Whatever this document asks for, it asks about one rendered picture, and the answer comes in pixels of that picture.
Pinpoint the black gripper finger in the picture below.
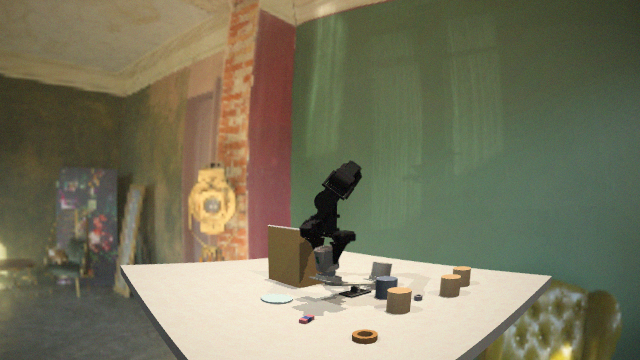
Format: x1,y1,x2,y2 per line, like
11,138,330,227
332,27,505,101
329,242,350,264
305,237,325,250

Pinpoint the grey balance beam with flat pans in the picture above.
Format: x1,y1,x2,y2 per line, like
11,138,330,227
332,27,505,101
309,273,377,298

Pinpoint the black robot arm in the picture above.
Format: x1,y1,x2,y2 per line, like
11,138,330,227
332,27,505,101
299,160,362,238

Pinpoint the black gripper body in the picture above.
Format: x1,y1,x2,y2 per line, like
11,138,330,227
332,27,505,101
310,211,355,243

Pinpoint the orange-brown flat ring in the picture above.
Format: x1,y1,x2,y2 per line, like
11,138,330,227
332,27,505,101
352,329,378,344

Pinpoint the brown cylinder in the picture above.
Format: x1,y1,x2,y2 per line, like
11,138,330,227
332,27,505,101
386,287,412,315
439,274,461,298
453,266,471,287

